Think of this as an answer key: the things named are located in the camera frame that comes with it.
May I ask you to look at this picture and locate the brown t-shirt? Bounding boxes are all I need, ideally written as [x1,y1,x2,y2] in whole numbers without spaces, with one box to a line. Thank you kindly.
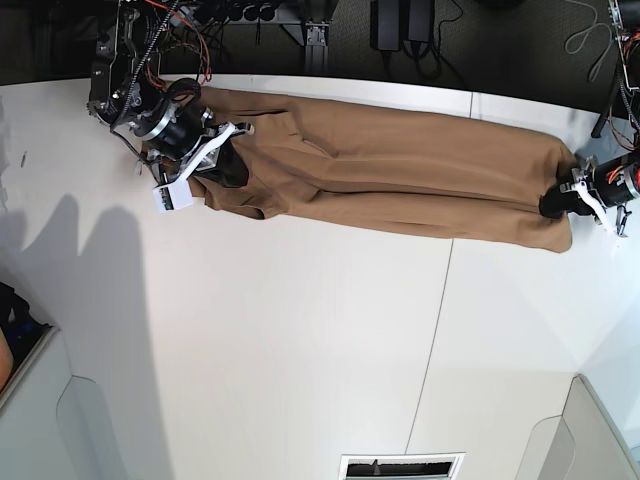
[190,88,575,253]

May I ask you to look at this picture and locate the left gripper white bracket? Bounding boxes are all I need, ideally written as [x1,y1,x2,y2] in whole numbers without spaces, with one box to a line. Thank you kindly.
[538,154,633,238]

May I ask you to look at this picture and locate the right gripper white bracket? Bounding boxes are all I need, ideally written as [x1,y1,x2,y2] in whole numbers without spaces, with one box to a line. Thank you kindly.
[132,120,254,188]

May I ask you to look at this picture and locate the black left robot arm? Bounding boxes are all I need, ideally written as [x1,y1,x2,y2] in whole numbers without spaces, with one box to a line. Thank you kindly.
[538,1,639,238]

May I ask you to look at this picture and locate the aluminium frame post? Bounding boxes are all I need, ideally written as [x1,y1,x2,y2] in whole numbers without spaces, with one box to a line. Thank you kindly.
[294,0,338,76]

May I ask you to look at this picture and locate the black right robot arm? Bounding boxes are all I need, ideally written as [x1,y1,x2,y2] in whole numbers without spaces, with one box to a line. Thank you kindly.
[87,1,253,188]

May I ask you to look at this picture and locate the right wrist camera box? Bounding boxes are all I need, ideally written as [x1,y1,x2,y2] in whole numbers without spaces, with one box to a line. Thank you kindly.
[152,180,194,213]

